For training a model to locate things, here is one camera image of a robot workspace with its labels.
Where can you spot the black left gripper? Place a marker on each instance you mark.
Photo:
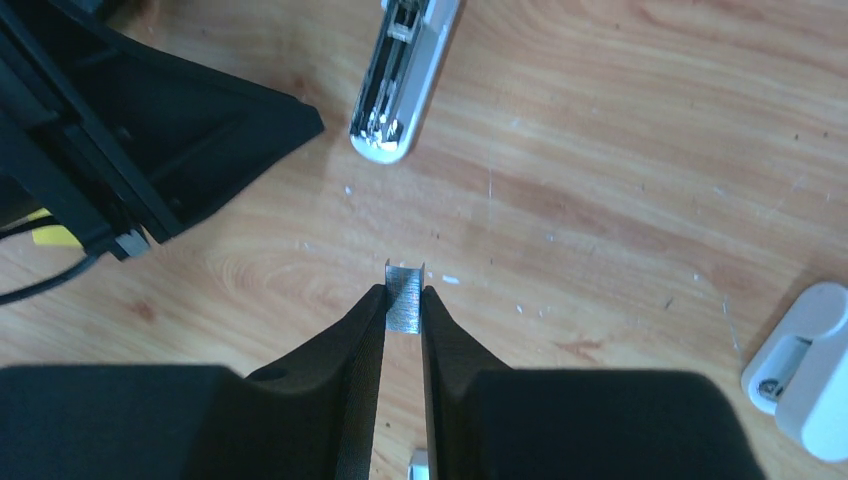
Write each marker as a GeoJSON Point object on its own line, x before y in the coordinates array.
{"type": "Point", "coordinates": [186, 138]}

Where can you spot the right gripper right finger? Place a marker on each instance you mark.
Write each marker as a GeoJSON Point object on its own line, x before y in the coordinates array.
{"type": "Point", "coordinates": [487, 420]}

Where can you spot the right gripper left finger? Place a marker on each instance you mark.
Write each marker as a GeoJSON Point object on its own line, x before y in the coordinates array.
{"type": "Point", "coordinates": [308, 415]}

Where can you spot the silver staple strip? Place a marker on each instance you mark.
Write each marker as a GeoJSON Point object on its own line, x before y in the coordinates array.
{"type": "Point", "coordinates": [404, 289]}

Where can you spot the grey white stapler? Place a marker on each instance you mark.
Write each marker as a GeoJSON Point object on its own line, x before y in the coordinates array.
{"type": "Point", "coordinates": [409, 51]}

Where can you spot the white staple tray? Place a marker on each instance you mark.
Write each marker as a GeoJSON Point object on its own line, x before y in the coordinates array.
{"type": "Point", "coordinates": [418, 468]}

